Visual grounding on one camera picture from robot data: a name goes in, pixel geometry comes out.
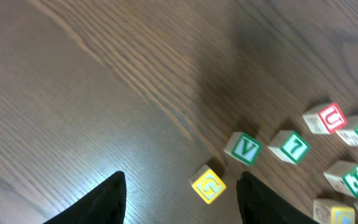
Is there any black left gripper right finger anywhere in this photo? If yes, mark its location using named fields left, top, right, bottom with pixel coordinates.
left=236, top=171, right=317, bottom=224

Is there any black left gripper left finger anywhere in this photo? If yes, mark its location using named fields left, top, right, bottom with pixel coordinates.
left=45, top=171, right=127, bottom=224

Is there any yellow C block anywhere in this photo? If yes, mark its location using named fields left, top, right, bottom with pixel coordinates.
left=313, top=198, right=356, bottom=224

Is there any yellow block far left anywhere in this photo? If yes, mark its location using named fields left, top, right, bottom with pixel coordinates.
left=190, top=164, right=227, bottom=204

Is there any green V block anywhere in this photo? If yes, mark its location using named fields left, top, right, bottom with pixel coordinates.
left=224, top=132, right=262, bottom=166

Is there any green 7 block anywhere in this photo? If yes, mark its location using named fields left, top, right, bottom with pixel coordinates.
left=268, top=130, right=311, bottom=165

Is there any green J block left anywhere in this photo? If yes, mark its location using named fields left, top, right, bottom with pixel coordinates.
left=323, top=161, right=358, bottom=198

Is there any red U block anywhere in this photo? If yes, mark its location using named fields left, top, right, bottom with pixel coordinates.
left=302, top=102, right=347, bottom=134

